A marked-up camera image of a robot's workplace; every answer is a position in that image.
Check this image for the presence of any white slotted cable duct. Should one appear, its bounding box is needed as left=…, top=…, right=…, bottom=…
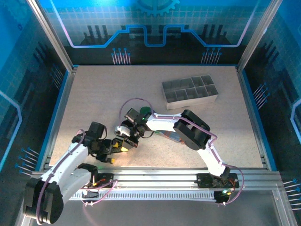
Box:
left=68, top=190, right=217, bottom=201

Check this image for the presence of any aluminium front frame rail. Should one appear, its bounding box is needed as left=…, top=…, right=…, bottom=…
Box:
left=27, top=166, right=283, bottom=189

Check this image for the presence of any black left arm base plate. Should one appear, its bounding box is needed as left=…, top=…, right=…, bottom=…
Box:
left=82, top=173, right=115, bottom=189

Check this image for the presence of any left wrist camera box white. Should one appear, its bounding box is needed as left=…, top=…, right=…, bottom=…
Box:
left=114, top=125, right=130, bottom=137

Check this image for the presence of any aluminium frame post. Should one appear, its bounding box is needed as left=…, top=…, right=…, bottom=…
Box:
left=237, top=0, right=284, bottom=73
left=26, top=0, right=78, bottom=73

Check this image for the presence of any grey divided organizer box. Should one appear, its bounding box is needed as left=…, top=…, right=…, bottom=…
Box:
left=161, top=74, right=219, bottom=111

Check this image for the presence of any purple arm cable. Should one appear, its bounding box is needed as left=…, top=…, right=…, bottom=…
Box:
left=35, top=129, right=118, bottom=226
left=119, top=97, right=245, bottom=207

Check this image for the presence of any blue orange green sock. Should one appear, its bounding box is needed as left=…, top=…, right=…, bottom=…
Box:
left=140, top=106, right=183, bottom=145

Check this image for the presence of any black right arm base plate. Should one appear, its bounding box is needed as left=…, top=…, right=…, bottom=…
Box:
left=196, top=173, right=240, bottom=189

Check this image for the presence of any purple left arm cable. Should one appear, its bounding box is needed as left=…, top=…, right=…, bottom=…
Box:
left=35, top=129, right=118, bottom=226

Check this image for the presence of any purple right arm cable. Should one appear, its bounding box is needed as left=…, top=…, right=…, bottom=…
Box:
left=119, top=97, right=245, bottom=207

